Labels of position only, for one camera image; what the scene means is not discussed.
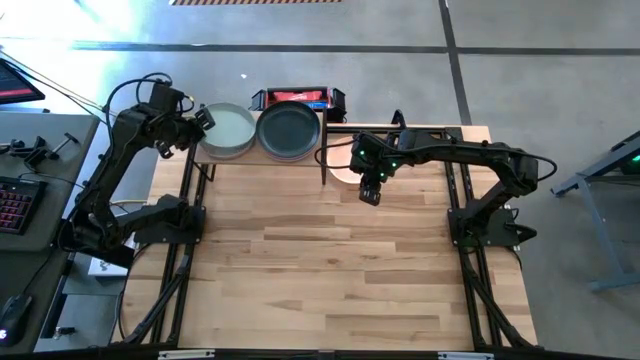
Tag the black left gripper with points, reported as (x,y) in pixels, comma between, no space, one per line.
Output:
(182,131)

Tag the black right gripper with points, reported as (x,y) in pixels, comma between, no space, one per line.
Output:
(382,155)

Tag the sage green plate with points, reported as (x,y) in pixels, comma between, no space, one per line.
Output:
(227,127)

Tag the peach plate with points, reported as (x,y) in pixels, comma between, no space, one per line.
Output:
(345,176)

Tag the dark green plate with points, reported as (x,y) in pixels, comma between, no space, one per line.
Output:
(287,130)

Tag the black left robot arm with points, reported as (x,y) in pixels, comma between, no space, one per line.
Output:
(107,180)

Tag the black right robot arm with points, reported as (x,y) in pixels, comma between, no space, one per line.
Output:
(460,150)

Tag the red and black toolbox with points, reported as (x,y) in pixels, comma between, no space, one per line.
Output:
(295,94)

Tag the grey side desk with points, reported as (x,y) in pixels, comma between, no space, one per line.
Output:
(62,170)

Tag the black angled panel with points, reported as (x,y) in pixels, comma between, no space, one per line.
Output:
(107,257)

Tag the black desk clamp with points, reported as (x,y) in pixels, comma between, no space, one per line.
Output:
(32,152)

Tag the white cardboard box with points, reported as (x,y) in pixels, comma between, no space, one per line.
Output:
(102,267)

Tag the desk computer monitor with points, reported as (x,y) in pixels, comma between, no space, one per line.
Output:
(15,85)

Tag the black backlit keyboard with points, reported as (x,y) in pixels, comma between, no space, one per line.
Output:
(17,205)

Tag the grey cabinet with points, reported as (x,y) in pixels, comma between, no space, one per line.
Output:
(85,320)

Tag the grey workbench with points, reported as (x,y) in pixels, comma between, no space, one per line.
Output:
(602,225)

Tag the small black adapter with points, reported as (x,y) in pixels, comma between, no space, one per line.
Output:
(65,331)

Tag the black device with green light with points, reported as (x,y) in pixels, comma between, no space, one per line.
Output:
(631,162)

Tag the black computer mouse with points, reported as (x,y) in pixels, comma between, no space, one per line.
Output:
(14,317)

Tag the black aluminium frame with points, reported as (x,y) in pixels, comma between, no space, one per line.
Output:
(345,130)
(162,300)

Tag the black camera bracket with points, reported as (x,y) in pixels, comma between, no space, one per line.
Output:
(398,119)

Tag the black table edge rail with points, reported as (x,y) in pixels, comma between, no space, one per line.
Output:
(280,356)

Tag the white metal bracket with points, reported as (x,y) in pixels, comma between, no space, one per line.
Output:
(186,354)
(465,356)

